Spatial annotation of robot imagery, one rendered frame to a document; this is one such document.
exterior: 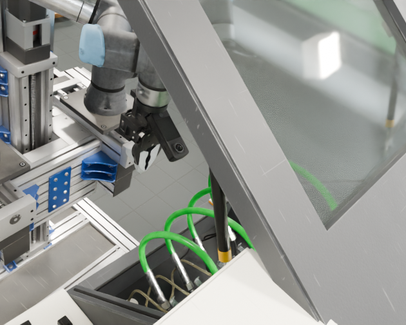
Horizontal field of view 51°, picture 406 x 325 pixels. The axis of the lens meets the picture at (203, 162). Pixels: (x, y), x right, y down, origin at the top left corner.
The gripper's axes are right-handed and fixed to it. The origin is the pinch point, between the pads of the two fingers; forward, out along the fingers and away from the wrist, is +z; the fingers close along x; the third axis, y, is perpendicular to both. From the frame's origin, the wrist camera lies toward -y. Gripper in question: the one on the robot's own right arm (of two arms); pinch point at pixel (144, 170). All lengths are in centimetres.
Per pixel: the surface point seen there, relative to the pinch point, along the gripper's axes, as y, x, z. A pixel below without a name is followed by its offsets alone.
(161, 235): -19.0, 12.7, -4.6
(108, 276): -6.2, 11.6, 27.9
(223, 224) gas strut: -33.6, 20.6, -28.6
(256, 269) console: -42, 25, -32
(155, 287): -21.5, 12.4, 12.0
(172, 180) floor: 68, -110, 123
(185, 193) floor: 54, -109, 123
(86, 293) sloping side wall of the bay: -9.4, 21.2, 21.4
